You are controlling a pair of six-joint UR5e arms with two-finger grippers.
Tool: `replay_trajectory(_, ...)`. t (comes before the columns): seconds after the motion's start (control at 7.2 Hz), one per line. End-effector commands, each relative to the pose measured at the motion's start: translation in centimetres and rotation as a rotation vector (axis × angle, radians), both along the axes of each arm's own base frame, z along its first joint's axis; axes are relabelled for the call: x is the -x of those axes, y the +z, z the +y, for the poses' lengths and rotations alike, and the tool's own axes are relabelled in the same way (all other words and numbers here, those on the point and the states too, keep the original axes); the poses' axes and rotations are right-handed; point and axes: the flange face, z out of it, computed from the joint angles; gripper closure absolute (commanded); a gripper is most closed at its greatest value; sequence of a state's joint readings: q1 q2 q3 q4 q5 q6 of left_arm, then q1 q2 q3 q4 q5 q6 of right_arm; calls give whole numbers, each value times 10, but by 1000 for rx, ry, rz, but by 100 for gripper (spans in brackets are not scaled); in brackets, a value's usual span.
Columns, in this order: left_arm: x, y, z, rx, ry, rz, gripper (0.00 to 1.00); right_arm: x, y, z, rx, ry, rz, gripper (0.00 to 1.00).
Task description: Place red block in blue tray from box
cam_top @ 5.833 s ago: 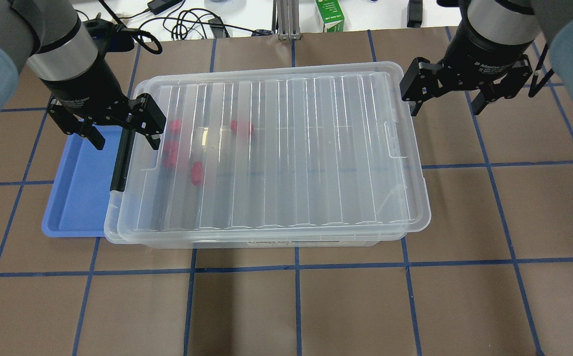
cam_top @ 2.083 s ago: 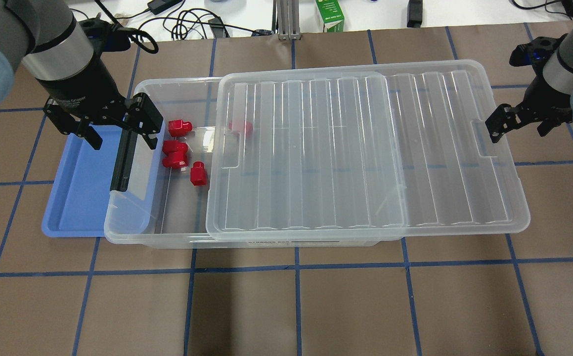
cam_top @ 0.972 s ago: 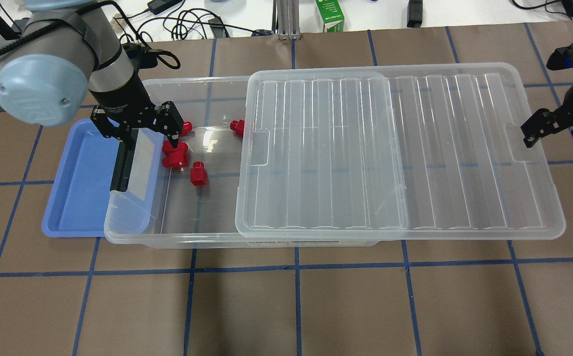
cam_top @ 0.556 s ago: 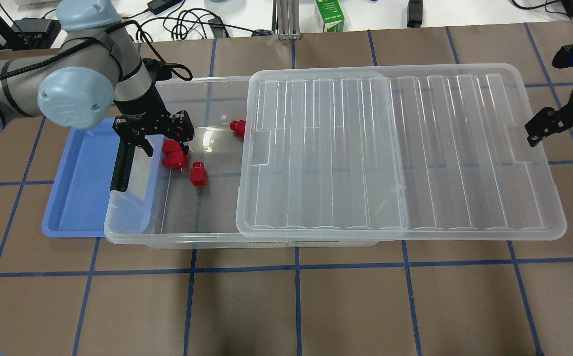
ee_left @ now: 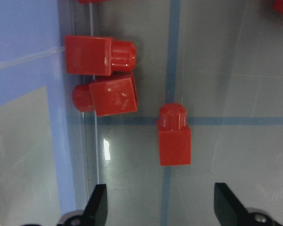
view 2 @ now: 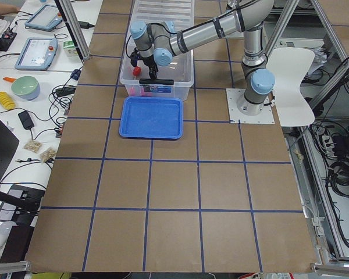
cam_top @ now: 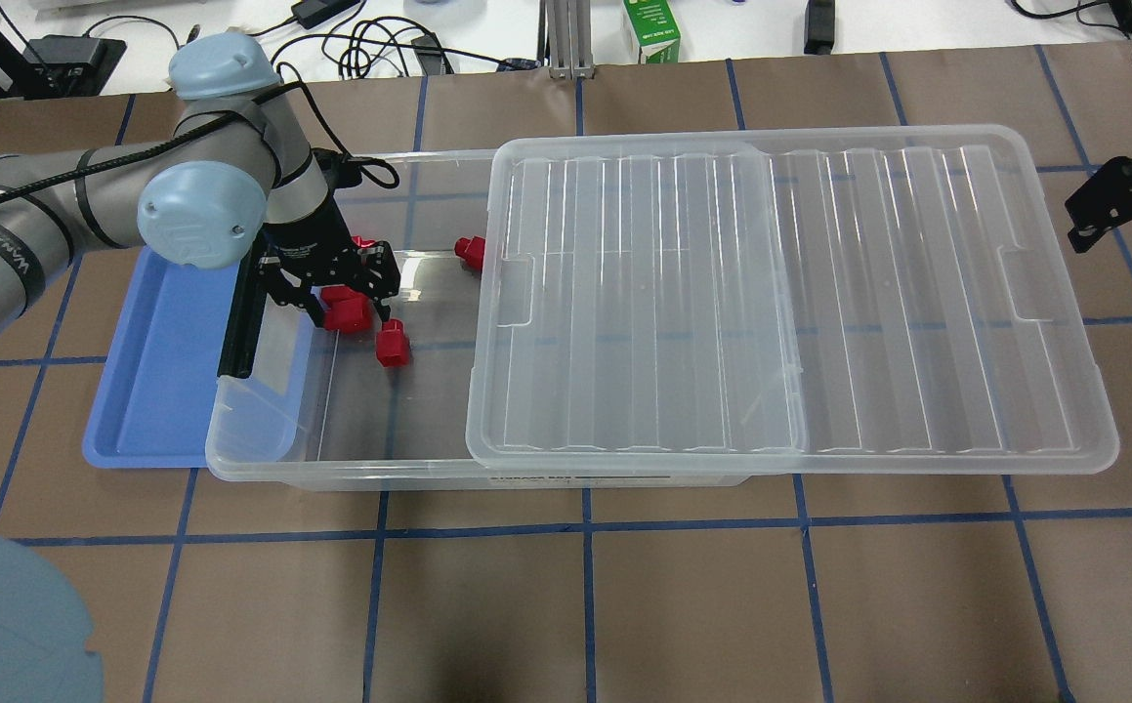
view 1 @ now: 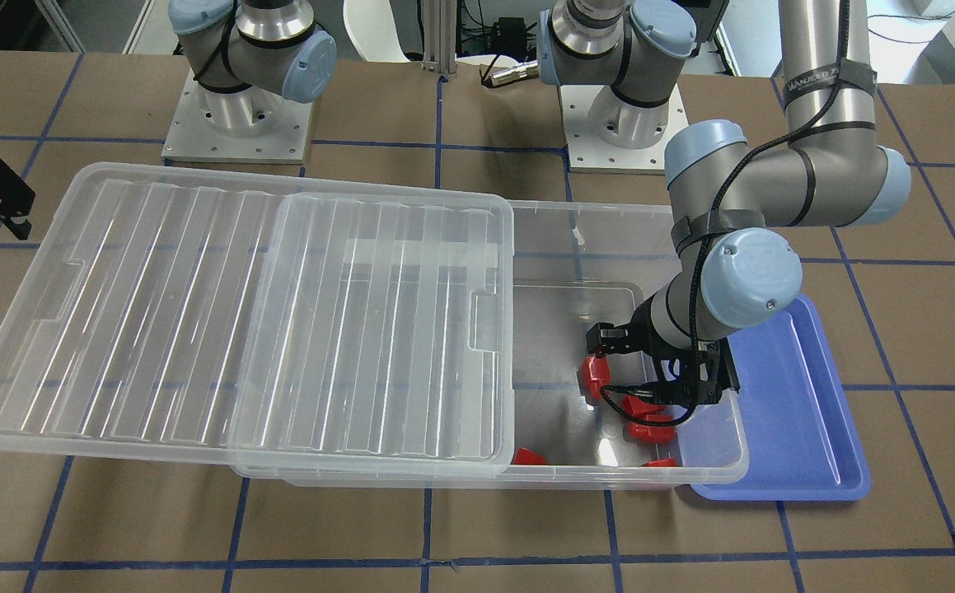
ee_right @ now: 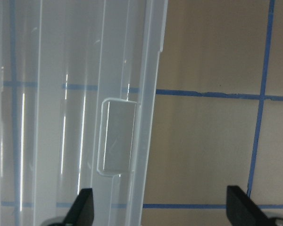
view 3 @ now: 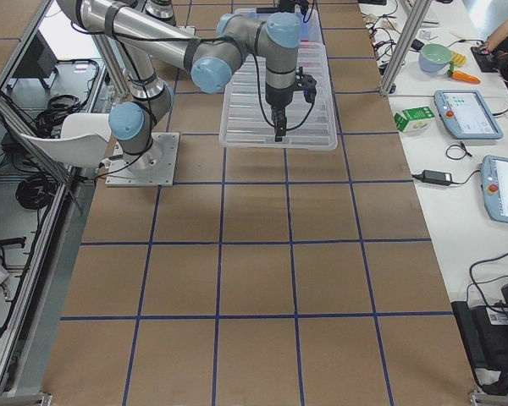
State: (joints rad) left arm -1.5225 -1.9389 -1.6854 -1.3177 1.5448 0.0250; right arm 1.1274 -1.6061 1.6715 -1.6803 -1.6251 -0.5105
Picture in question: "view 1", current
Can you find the blue plastic tray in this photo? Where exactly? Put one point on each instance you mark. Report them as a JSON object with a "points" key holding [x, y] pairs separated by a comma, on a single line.
{"points": [[802, 442]]}

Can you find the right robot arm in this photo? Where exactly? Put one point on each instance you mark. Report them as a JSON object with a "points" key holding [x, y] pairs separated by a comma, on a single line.
{"points": [[251, 61]]}

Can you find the white chair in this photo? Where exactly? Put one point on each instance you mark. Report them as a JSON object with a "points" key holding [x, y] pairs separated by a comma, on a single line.
{"points": [[372, 31]]}

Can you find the clear plastic box lid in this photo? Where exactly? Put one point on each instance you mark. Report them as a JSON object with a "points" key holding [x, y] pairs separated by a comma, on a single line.
{"points": [[127, 335]]}

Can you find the clear plastic storage box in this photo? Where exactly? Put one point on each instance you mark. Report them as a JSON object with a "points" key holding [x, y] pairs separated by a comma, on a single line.
{"points": [[396, 347]]}

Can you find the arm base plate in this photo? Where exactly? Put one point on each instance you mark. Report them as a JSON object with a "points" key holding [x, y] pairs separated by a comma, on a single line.
{"points": [[249, 127], [606, 136]]}

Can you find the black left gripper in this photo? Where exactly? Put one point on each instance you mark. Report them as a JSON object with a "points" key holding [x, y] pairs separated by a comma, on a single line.
{"points": [[642, 339]]}

